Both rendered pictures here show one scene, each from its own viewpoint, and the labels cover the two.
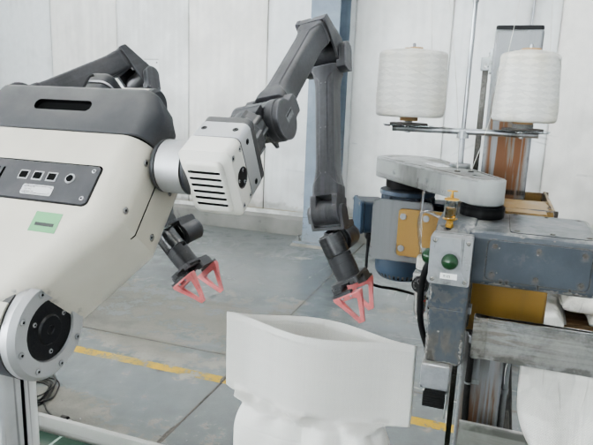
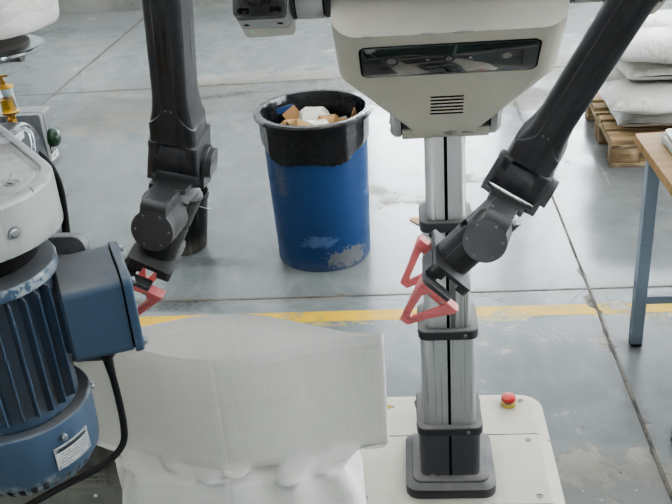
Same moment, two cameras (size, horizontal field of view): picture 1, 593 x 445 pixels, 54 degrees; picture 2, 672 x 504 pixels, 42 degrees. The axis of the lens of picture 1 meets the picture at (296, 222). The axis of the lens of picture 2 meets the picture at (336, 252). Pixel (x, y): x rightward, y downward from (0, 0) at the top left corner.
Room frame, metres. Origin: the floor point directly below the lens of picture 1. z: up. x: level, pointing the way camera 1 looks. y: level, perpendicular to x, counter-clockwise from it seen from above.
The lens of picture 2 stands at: (2.41, -0.13, 1.71)
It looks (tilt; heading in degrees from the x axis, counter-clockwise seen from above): 27 degrees down; 167
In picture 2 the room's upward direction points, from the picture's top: 5 degrees counter-clockwise
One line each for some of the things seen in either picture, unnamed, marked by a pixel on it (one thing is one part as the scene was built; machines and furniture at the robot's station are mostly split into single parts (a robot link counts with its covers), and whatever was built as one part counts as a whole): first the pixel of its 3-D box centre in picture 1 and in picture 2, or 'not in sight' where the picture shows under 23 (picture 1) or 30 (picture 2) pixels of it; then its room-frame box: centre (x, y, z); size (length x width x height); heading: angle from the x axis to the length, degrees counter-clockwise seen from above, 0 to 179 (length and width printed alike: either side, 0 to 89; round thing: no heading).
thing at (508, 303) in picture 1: (493, 254); not in sight; (1.47, -0.52, 1.18); 0.34 x 0.25 x 0.31; 161
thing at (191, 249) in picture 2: not in sight; (179, 220); (-1.19, 0.01, 0.13); 0.30 x 0.30 x 0.26
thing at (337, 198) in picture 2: not in sight; (319, 181); (-0.89, 0.60, 0.32); 0.51 x 0.48 x 0.65; 161
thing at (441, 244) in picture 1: (450, 258); (27, 138); (1.03, -0.29, 1.28); 0.08 x 0.05 x 0.09; 71
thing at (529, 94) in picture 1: (527, 86); not in sight; (1.35, -0.51, 1.61); 0.15 x 0.14 x 0.17; 71
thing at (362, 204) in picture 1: (368, 218); (100, 310); (1.56, -0.20, 1.25); 0.10 x 0.08 x 0.12; 6
